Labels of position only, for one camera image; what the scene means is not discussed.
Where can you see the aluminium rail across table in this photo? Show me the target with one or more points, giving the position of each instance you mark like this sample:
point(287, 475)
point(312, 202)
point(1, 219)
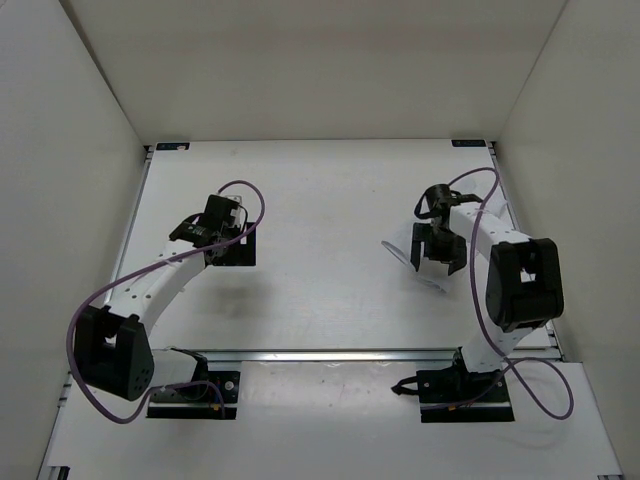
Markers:
point(329, 356)

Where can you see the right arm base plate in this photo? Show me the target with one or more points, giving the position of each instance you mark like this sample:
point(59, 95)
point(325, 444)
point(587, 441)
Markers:
point(451, 396)

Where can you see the right blue corner label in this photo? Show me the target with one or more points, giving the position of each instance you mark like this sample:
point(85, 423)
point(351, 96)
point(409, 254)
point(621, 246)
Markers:
point(468, 143)

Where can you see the blue corner label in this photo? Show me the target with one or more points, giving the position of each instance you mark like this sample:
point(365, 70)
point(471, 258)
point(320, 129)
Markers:
point(468, 143)
point(172, 146)

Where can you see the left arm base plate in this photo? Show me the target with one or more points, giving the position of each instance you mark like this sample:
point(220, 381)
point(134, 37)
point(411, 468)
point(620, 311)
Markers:
point(215, 398)

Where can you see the white skirt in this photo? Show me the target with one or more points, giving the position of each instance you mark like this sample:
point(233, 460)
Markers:
point(432, 273)

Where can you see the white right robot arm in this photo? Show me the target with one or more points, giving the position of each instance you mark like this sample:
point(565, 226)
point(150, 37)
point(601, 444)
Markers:
point(523, 288)

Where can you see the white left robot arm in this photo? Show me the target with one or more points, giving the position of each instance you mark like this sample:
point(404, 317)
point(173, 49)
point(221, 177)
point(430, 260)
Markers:
point(111, 344)

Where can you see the left blue corner label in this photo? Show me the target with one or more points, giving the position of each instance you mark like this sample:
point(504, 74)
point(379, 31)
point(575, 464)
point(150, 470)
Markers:
point(172, 146)

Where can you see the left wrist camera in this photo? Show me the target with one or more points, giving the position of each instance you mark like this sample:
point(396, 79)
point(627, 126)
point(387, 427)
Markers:
point(233, 202)

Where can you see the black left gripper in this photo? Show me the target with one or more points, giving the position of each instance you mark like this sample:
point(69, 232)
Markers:
point(244, 253)

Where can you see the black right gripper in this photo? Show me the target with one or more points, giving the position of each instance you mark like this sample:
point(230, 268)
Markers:
point(454, 256)

